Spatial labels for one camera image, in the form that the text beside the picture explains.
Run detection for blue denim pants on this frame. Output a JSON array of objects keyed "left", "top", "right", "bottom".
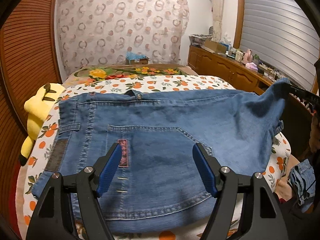
[{"left": 32, "top": 79, "right": 287, "bottom": 233}]

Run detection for person's right hand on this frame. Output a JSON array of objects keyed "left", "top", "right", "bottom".
[{"left": 309, "top": 114, "right": 320, "bottom": 153}]

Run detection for wooden sideboard cabinet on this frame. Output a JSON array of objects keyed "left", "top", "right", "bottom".
[{"left": 188, "top": 45, "right": 312, "bottom": 131}]

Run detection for denim garment beside bed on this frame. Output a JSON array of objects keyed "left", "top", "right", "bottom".
[{"left": 288, "top": 159, "right": 316, "bottom": 213}]

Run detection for pink pouch on sideboard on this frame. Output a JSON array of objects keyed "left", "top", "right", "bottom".
[{"left": 245, "top": 62, "right": 258, "bottom": 72}]

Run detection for pink bottle on sideboard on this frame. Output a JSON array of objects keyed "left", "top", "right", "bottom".
[{"left": 242, "top": 49, "right": 253, "bottom": 64}]

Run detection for grey window roller shutter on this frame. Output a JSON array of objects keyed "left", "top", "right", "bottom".
[{"left": 240, "top": 0, "right": 319, "bottom": 90}]

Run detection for brown cardboard box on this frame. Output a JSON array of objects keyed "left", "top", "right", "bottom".
[{"left": 204, "top": 40, "right": 228, "bottom": 54}]

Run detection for yellow plush toy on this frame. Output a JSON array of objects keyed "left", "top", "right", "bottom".
[{"left": 19, "top": 83, "right": 65, "bottom": 166}]

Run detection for stack of newspapers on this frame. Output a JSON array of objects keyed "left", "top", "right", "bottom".
[{"left": 189, "top": 34, "right": 212, "bottom": 47}]

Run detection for beige tied curtain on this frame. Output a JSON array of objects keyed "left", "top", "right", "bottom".
[{"left": 212, "top": 0, "right": 224, "bottom": 42}]

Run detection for brown louvered wardrobe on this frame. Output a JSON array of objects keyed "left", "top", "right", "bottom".
[{"left": 1, "top": 0, "right": 62, "bottom": 232}]

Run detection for cardboard box with blue bag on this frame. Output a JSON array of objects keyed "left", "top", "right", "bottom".
[{"left": 126, "top": 51, "right": 149, "bottom": 65}]

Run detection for circle pattern lace curtain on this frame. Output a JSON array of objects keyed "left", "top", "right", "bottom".
[{"left": 56, "top": 0, "right": 189, "bottom": 74}]

